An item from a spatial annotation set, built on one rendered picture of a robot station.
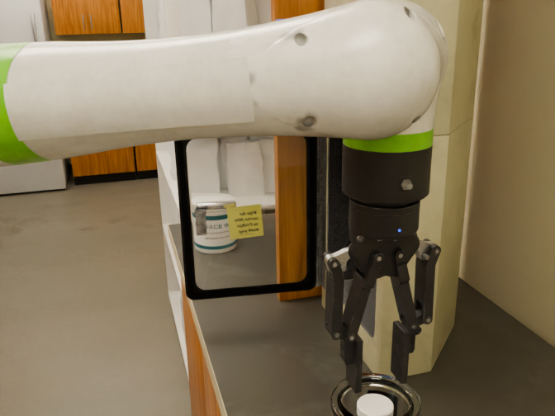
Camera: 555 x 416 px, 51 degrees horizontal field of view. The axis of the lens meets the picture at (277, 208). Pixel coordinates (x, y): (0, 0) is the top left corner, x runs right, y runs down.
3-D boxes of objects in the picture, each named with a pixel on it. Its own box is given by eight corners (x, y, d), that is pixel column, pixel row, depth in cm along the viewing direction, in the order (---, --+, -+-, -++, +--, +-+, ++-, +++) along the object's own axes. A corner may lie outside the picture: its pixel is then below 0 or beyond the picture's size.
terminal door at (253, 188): (316, 290, 136) (317, 121, 124) (186, 300, 132) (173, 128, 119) (315, 288, 137) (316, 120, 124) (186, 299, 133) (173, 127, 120)
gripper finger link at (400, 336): (392, 320, 69) (398, 319, 69) (390, 371, 71) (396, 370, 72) (405, 333, 67) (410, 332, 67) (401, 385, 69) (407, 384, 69)
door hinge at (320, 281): (321, 285, 138) (323, 121, 125) (325, 289, 136) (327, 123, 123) (315, 286, 137) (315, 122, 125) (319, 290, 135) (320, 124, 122)
